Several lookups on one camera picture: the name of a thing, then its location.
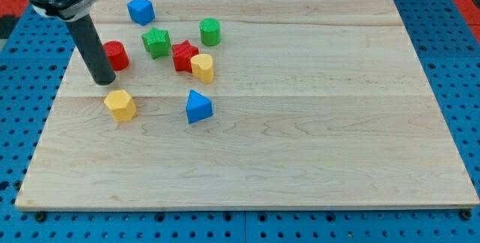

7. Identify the yellow heart block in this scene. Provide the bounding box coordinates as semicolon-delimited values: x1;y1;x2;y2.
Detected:
190;54;215;83

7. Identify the light wooden board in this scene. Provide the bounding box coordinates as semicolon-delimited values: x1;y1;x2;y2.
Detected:
16;0;479;212

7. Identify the blue cube block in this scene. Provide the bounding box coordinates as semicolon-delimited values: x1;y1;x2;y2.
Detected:
127;0;155;26

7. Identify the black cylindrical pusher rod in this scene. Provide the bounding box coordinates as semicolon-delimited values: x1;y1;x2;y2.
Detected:
65;14;116;86

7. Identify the red cylinder block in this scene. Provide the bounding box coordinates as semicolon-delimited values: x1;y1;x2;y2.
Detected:
103;40;130;71

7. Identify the green cylinder block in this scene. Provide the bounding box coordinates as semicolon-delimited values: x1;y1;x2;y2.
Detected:
199;17;221;47

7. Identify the blue triangle block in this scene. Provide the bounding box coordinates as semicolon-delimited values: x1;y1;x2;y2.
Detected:
185;90;213;124

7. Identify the yellow hexagon block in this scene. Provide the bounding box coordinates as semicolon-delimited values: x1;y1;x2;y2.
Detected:
103;89;137;122

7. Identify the green star block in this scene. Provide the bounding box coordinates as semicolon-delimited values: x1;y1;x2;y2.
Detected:
142;27;171;59

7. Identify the red star block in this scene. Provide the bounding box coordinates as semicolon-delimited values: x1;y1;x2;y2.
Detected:
172;40;200;73

